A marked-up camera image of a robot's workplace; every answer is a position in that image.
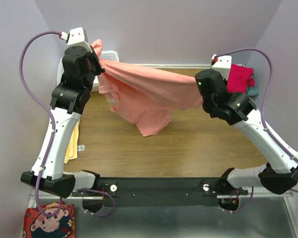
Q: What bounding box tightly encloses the pink t shirt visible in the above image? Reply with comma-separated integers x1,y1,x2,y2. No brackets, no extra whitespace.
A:
90,39,204,138

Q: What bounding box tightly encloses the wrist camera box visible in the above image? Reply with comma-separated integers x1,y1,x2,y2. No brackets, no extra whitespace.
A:
59,27,89,49
211,54,232,81

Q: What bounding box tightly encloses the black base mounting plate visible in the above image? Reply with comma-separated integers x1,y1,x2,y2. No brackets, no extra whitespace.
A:
72,177,249,208

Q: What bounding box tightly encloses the folded yellow towel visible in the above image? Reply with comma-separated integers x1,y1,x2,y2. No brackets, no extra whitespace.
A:
64,120,80,164

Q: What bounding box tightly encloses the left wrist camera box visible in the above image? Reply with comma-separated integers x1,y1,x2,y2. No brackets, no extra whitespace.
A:
59,27,89,49

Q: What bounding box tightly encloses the aluminium frame rail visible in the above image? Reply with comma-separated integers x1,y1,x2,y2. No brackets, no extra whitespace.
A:
39,187,294,200

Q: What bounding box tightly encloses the white plastic basket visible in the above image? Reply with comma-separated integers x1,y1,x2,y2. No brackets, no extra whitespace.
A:
57,51,119,84

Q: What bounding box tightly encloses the folded blue t shirt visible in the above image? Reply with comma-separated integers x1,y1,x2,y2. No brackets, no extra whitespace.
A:
248,82,259,97

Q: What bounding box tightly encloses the red cartoon print cloth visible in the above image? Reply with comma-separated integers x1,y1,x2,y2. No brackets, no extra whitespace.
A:
22,202,76,238

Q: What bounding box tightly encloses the folded red t shirt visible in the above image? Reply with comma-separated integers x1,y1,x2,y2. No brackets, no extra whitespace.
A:
226,64,255,93

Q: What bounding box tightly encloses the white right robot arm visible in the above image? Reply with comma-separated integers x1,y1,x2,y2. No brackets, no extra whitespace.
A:
195,69,298,194

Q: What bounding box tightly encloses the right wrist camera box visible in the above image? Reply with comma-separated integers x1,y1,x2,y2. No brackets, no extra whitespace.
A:
211,54,232,81

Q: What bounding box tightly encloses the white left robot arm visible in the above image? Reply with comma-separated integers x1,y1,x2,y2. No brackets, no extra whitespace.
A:
21,45,105,198

